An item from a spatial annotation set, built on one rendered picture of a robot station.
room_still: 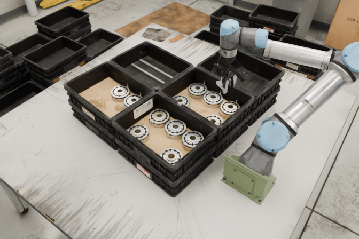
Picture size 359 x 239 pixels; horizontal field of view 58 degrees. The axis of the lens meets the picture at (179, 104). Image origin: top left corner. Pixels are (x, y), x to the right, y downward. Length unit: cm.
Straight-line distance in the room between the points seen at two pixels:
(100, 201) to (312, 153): 106
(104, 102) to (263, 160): 88
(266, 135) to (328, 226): 126
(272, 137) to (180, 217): 52
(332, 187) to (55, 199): 186
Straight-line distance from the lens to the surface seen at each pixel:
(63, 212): 157
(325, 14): 435
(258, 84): 192
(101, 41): 319
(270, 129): 128
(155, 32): 259
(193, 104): 173
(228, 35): 136
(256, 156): 143
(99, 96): 183
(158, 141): 155
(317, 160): 178
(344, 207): 256
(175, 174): 138
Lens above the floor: 199
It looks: 42 degrees down
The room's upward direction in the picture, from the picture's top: straight up
